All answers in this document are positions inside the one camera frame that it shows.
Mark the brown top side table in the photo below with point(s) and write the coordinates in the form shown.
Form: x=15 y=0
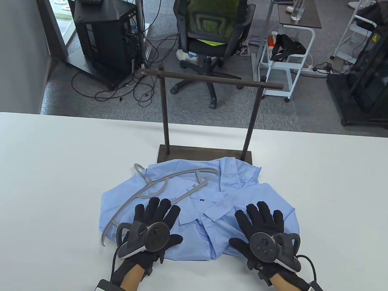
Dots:
x=307 y=17

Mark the black controller on glove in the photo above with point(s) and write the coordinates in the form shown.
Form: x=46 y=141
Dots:
x=155 y=236
x=263 y=246

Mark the black computer stand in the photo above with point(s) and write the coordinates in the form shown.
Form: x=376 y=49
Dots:
x=102 y=34

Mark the grey plastic clothes hanger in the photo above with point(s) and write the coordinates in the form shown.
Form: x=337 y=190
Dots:
x=152 y=189

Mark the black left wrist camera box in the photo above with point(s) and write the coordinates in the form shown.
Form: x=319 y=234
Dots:
x=108 y=289

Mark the white power strip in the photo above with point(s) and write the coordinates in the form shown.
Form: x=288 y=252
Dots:
x=312 y=70

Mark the clear water bottle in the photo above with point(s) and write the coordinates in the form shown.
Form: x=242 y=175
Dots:
x=298 y=7

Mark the white step ladder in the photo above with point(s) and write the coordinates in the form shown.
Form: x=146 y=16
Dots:
x=355 y=30

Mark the white shoe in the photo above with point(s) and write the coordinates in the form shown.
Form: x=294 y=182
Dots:
x=184 y=55

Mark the light blue shirt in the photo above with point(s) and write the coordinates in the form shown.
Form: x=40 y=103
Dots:
x=209 y=215

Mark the person's right thumb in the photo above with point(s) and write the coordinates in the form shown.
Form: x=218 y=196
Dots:
x=238 y=244

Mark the person's right middle finger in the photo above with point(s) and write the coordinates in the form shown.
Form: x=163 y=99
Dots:
x=254 y=216

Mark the person's right little finger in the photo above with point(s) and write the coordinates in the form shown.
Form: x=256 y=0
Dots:
x=279 y=221

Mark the person's left middle finger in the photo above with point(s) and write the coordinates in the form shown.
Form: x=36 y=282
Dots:
x=163 y=211

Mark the black bag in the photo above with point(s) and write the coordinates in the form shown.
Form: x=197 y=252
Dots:
x=373 y=12

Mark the person's right hand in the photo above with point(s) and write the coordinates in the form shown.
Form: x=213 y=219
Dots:
x=255 y=264

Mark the person's left little finger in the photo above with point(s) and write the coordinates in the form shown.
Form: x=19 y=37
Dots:
x=138 y=212

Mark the dark wooden clothes rack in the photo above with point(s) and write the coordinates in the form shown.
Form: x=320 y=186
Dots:
x=206 y=154

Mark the white metal cart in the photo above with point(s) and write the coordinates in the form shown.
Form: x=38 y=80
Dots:
x=297 y=69

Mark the black cabinet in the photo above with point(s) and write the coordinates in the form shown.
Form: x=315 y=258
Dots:
x=375 y=84

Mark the person's right forearm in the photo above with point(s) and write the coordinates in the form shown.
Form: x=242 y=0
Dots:
x=285 y=290

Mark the black green mesh office chair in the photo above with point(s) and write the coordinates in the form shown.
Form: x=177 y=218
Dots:
x=215 y=18

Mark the black controller on left glove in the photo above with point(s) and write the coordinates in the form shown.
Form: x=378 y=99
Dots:
x=155 y=236

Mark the person's left thumb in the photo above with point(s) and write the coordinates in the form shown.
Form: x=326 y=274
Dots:
x=174 y=241

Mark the black controller on right glove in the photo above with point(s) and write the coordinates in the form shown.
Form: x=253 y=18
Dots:
x=263 y=246

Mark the person's left forearm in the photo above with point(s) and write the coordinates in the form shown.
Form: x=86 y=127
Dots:
x=131 y=279

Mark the person's left hand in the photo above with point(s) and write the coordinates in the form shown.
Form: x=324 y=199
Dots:
x=156 y=255

